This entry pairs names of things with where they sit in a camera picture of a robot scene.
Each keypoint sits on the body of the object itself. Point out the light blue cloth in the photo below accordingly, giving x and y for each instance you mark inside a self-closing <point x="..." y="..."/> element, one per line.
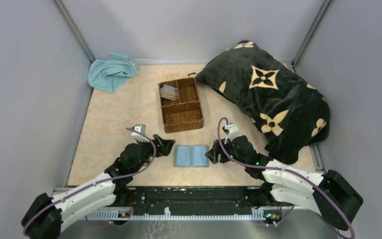
<point x="110" y="74"/>

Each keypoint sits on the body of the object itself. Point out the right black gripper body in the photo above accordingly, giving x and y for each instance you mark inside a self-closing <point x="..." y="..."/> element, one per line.
<point x="229" y="148"/>

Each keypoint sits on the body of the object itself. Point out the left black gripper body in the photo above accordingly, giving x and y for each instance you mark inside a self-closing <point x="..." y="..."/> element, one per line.
<point x="147" y="151"/>

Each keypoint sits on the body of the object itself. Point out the brown woven divided basket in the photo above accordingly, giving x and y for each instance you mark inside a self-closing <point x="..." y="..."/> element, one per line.
<point x="183" y="113"/>

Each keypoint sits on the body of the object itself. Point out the black floral pillow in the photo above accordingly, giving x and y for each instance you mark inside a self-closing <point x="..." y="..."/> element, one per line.
<point x="283" y="106"/>

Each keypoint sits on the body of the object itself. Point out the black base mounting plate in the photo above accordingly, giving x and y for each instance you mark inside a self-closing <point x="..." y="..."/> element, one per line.
<point x="194" y="201"/>

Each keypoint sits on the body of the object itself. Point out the gold card stack in basket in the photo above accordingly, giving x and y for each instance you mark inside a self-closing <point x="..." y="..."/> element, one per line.
<point x="169" y="92"/>

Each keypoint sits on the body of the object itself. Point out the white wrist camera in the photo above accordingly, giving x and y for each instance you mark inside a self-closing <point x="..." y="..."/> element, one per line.
<point x="231" y="131"/>
<point x="138" y="133"/>

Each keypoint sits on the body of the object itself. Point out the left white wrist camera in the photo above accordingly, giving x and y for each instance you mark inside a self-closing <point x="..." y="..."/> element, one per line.
<point x="138" y="133"/>

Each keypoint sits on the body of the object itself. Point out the aluminium frame rail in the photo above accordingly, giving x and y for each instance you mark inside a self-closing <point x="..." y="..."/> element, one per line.
<point x="113" y="213"/>

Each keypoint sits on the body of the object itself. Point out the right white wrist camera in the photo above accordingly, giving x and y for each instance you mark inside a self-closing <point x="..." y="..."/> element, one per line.
<point x="231" y="131"/>

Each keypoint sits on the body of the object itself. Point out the green leather card holder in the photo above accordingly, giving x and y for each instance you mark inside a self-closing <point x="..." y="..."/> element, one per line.
<point x="191" y="156"/>

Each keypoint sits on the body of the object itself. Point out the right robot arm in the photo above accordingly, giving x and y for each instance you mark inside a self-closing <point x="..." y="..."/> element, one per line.
<point x="328" y="194"/>

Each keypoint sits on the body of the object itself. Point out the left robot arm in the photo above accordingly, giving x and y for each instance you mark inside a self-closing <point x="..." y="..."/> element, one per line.
<point x="48" y="216"/>

